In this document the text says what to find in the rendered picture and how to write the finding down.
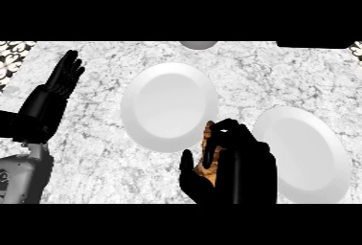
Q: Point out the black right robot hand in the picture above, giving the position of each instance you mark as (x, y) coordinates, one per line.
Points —
(246, 172)

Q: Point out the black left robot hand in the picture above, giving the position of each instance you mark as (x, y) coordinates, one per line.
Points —
(44, 105)

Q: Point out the brown croissant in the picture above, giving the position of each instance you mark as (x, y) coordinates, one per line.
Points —
(210, 164)

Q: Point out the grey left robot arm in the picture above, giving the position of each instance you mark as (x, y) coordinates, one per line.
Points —
(17, 178)

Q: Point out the white round plate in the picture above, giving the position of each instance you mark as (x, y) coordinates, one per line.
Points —
(170, 106)
(306, 156)

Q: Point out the black and white patterned cloth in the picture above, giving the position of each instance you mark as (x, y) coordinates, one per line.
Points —
(10, 60)
(356, 51)

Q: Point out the grey round object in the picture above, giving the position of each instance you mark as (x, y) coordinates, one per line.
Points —
(198, 44)

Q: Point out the black appliance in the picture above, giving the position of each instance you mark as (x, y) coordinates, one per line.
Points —
(314, 44)

